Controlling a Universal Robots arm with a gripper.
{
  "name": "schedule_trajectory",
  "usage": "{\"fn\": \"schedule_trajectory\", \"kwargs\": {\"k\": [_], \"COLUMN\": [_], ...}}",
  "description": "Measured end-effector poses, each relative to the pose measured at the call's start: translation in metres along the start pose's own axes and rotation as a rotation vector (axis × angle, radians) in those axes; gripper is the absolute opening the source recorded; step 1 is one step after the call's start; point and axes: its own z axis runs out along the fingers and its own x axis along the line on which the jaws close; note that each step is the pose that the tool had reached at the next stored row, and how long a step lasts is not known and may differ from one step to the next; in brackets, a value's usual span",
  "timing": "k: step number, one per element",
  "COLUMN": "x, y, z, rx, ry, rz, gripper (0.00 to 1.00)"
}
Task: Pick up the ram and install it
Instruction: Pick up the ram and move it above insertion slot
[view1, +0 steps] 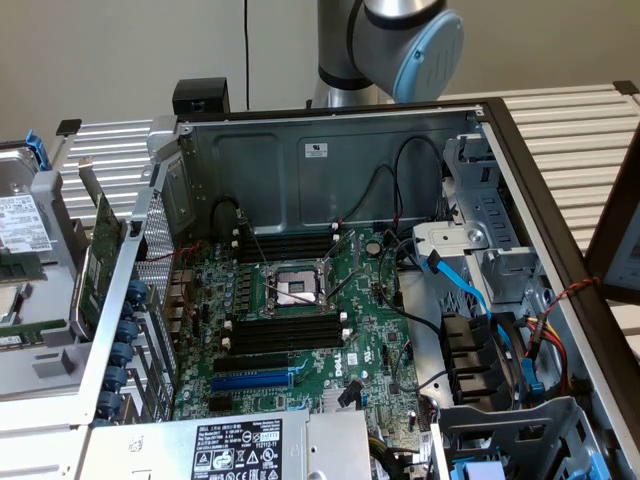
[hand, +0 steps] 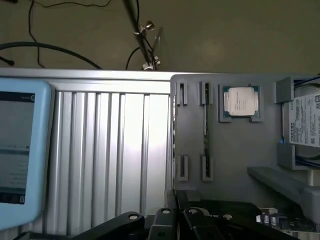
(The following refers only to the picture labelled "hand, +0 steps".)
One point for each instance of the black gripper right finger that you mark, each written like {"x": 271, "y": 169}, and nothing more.
{"x": 200, "y": 227}

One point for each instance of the metal stand pole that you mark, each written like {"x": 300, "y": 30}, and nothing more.
{"x": 140, "y": 37}

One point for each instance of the silver hard disk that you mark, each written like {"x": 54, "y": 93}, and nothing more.
{"x": 302, "y": 117}

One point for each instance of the CPU chip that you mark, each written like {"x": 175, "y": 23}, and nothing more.
{"x": 240, "y": 101}

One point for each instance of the grey parts rack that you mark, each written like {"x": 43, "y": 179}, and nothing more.
{"x": 237, "y": 150}

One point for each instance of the RAM stick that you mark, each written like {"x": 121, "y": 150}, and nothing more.
{"x": 205, "y": 130}

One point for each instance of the green graphics card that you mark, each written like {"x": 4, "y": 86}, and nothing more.
{"x": 287, "y": 222}

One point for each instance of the light blue teach pendant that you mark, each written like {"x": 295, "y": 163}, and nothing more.
{"x": 42, "y": 150}

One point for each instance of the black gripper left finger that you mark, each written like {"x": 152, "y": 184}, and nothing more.
{"x": 162, "y": 225}

